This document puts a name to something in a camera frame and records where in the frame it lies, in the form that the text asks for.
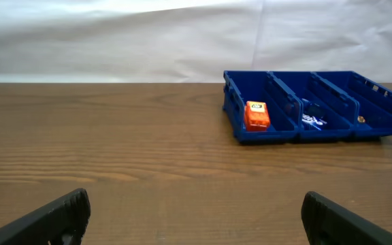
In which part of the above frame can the blue candy pack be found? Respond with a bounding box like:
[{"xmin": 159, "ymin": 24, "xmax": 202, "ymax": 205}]
[
  {"xmin": 300, "ymin": 98, "xmax": 327, "ymax": 118},
  {"xmin": 300, "ymin": 114, "xmax": 328, "ymax": 131}
]

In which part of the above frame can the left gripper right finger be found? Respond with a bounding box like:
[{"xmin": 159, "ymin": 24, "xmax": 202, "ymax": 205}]
[{"xmin": 300, "ymin": 191, "xmax": 392, "ymax": 245}]

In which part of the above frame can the orange candy box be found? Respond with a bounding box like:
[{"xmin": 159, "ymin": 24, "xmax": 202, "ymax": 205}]
[{"xmin": 243, "ymin": 100, "xmax": 272, "ymax": 133}]

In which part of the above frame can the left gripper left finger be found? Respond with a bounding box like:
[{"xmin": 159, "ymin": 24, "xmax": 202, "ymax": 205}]
[{"xmin": 0, "ymin": 188, "xmax": 92, "ymax": 245}]

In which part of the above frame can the blue tray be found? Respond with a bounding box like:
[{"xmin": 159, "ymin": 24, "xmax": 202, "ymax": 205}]
[{"xmin": 222, "ymin": 69, "xmax": 392, "ymax": 146}]

